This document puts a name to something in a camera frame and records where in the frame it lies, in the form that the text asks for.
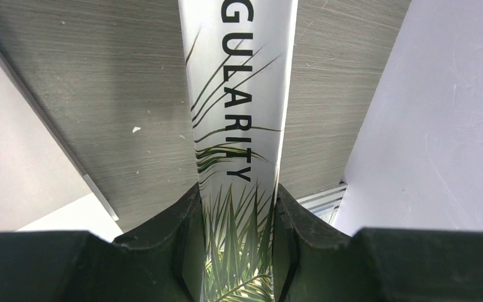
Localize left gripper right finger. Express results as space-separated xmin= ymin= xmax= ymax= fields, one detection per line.
xmin=272 ymin=186 xmax=483 ymax=301

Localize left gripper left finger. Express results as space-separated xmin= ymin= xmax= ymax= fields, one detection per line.
xmin=0 ymin=185 xmax=206 ymax=301

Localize grey white notebook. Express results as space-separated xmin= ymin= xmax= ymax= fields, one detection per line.
xmin=0 ymin=59 xmax=122 ymax=242

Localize white palm leaf book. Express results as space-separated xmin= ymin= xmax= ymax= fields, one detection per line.
xmin=178 ymin=0 xmax=298 ymax=301

